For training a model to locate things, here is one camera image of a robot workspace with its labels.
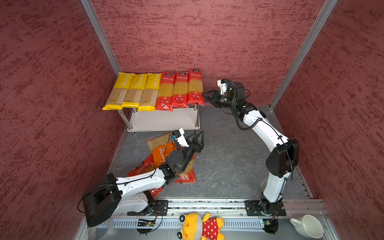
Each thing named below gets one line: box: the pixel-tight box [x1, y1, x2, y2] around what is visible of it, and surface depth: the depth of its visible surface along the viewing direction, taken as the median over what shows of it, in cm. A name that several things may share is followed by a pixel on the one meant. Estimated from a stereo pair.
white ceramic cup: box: [290, 214, 324, 239], surface depth 65 cm
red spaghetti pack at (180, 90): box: [171, 71, 189, 108], surface depth 79 cm
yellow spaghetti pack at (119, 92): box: [102, 72, 135, 111], surface depth 78 cm
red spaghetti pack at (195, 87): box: [187, 68, 205, 106], surface depth 81 cm
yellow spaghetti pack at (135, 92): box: [121, 73, 149, 108], surface depth 79 cm
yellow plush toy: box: [177, 212, 225, 240], surface depth 65 cm
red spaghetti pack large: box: [156, 72, 175, 112], surface depth 78 cm
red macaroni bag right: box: [174, 153, 197, 183], surface depth 83 cm
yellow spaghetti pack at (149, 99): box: [138, 73, 162, 112], surface depth 77 cm
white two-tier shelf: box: [117, 104, 200, 135], surface depth 102 cm
